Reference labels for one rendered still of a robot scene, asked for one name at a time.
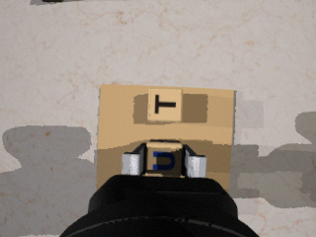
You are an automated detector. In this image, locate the tan square mat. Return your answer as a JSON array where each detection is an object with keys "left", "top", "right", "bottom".
[{"left": 97, "top": 84, "right": 234, "bottom": 193}]

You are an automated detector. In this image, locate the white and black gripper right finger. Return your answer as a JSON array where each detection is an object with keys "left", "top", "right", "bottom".
[{"left": 181, "top": 144, "right": 207, "bottom": 178}]

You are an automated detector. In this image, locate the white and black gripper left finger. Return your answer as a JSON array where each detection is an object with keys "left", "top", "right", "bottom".
[{"left": 121, "top": 143, "right": 147, "bottom": 176}]

